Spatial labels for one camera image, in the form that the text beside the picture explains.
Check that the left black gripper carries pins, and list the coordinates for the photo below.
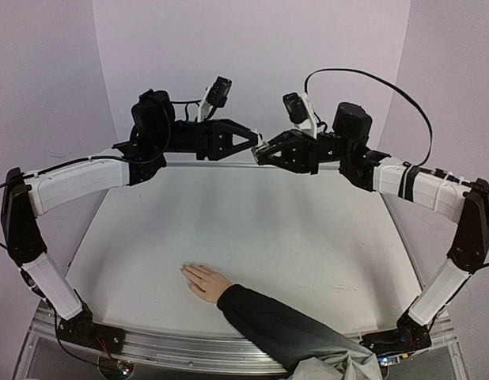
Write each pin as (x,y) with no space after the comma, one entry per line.
(216,138)

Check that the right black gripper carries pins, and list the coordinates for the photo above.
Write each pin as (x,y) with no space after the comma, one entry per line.
(310,151)

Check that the clear nail polish bottle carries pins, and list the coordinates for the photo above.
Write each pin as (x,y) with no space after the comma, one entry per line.
(259,153)

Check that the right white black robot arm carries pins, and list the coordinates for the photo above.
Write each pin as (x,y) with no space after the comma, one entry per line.
(463,203)

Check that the black sleeved forearm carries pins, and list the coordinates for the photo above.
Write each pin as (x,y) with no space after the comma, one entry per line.
(285,334)

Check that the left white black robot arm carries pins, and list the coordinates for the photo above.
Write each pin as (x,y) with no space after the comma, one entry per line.
(156,132)

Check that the mannequin hand on table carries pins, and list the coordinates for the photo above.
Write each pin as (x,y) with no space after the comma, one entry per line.
(205,283)

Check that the grey fabric garment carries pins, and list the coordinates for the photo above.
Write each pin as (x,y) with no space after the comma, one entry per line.
(349,365)

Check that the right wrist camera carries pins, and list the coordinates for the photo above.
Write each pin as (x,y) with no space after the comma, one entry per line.
(301,113)

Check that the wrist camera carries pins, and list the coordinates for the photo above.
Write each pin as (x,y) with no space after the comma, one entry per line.
(217,93)
(301,113)

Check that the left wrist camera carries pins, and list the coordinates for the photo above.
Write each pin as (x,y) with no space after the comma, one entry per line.
(217,93)

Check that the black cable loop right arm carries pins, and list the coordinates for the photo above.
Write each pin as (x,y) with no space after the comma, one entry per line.
(395,88)

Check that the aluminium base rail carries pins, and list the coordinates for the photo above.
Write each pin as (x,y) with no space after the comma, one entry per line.
(234,355)

